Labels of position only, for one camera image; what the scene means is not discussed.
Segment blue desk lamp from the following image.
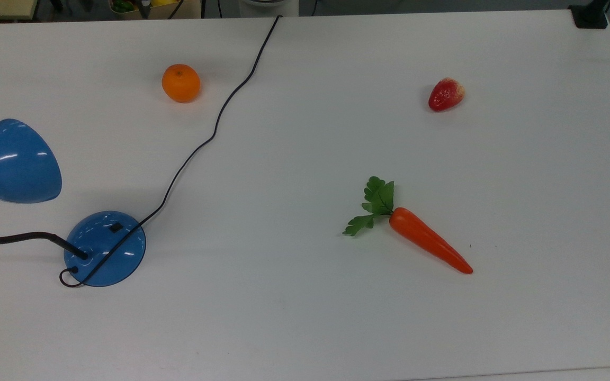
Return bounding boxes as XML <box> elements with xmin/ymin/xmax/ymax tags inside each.
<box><xmin>0</xmin><ymin>119</ymin><xmax>147</xmax><ymax>288</ymax></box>

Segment orange toy carrot green leaves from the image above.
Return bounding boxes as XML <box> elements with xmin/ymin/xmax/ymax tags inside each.
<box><xmin>342</xmin><ymin>176</ymin><xmax>474</xmax><ymax>275</ymax></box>

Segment orange mandarin fruit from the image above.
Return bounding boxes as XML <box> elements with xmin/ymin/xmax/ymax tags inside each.
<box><xmin>162</xmin><ymin>63</ymin><xmax>202</xmax><ymax>104</ymax></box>

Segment red toy strawberry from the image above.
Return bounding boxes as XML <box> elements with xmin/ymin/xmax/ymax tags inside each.
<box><xmin>428</xmin><ymin>77</ymin><xmax>466</xmax><ymax>113</ymax></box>

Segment black lamp power cable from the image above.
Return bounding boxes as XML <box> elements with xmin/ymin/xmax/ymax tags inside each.
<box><xmin>59</xmin><ymin>15</ymin><xmax>283</xmax><ymax>289</ymax></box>

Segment black table clamp mount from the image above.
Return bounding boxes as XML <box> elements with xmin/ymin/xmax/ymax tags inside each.
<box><xmin>568</xmin><ymin>0</ymin><xmax>610</xmax><ymax>30</ymax></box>

